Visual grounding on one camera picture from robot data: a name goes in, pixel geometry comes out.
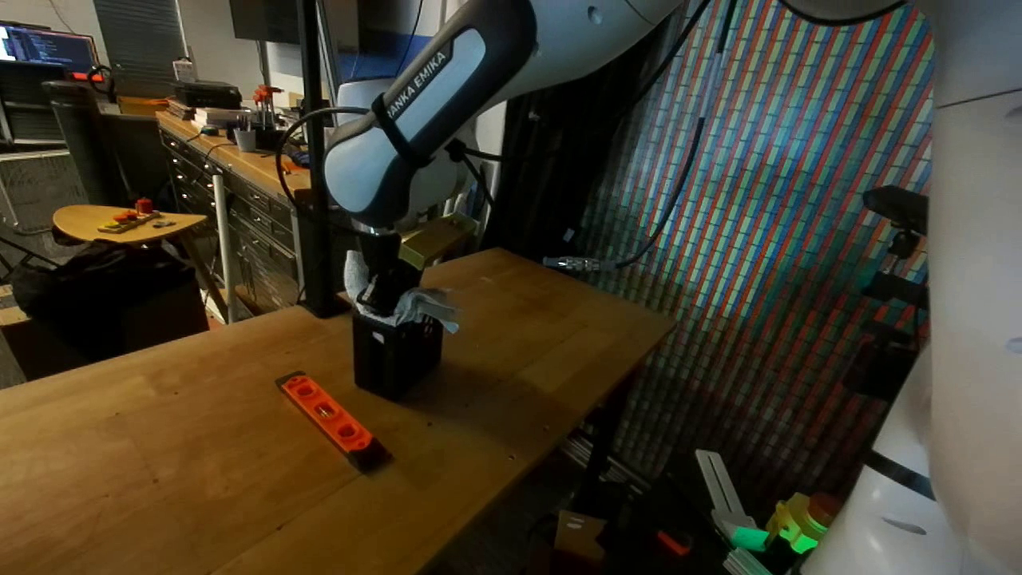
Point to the green and yellow toy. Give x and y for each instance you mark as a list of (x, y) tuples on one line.
[(801, 526)]

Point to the lit computer monitor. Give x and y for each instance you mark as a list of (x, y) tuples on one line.
[(44, 48)]

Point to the gold wrist camera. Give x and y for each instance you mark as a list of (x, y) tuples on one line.
[(437, 245)]

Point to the blue-grey cloth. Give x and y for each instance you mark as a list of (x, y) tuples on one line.
[(434, 304)]

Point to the black perforated box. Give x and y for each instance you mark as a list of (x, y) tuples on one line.
[(397, 355)]

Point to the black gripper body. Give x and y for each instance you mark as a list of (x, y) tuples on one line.
[(383, 268)]

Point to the white plastic part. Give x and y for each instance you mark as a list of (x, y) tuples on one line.
[(731, 501)]

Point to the black curtain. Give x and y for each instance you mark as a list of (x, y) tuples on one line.
[(544, 160)]

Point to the round wooden stool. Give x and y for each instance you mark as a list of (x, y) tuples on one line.
[(124, 223)]

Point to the wooden-top workbench with drawers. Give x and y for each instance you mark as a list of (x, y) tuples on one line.
[(233, 182)]

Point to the red tool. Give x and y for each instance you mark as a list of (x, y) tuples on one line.
[(136, 217)]

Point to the black camera stand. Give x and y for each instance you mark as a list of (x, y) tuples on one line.
[(888, 322)]

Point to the black case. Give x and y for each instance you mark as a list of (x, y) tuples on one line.
[(208, 93)]

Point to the black camera on stand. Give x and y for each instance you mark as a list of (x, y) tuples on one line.
[(896, 212)]

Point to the orange spirit level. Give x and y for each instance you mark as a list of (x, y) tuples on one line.
[(329, 420)]

